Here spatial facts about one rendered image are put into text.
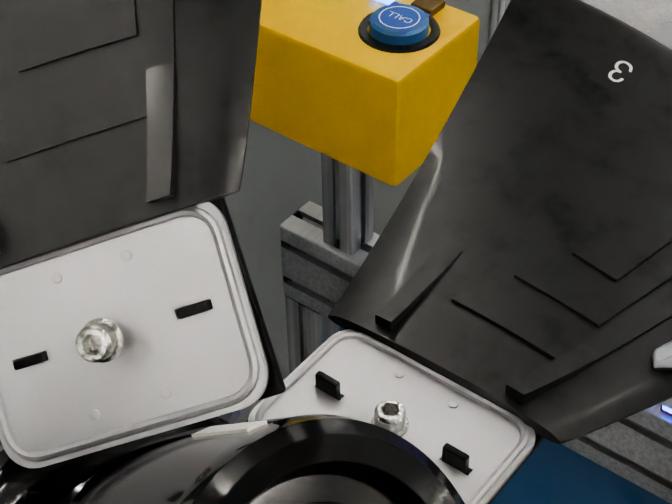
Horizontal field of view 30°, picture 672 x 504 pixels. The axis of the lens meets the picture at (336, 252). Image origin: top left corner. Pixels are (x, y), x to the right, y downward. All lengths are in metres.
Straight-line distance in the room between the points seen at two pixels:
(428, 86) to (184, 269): 0.48
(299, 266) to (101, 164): 0.66
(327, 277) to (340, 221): 0.06
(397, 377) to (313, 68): 0.42
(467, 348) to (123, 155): 0.16
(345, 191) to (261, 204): 0.72
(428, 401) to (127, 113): 0.16
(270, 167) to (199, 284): 1.28
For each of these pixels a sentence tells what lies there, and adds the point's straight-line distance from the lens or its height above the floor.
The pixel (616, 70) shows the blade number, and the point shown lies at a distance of 0.60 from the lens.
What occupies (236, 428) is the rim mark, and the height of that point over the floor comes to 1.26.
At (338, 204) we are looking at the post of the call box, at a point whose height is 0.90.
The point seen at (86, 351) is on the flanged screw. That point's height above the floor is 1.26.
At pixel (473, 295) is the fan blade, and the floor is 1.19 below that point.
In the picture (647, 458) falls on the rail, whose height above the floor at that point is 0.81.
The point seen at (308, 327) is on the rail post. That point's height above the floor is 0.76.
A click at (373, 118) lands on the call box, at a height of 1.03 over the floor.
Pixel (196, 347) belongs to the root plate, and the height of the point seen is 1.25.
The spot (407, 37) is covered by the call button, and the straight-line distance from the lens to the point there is 0.84.
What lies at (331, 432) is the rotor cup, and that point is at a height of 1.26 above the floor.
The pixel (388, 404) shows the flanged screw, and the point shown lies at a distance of 0.45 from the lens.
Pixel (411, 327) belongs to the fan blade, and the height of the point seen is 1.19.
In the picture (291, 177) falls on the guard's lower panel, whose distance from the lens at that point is 1.71.
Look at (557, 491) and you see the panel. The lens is 1.05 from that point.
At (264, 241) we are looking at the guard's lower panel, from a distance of 1.72.
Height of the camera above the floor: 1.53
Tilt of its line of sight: 42 degrees down
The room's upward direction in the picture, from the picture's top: 1 degrees counter-clockwise
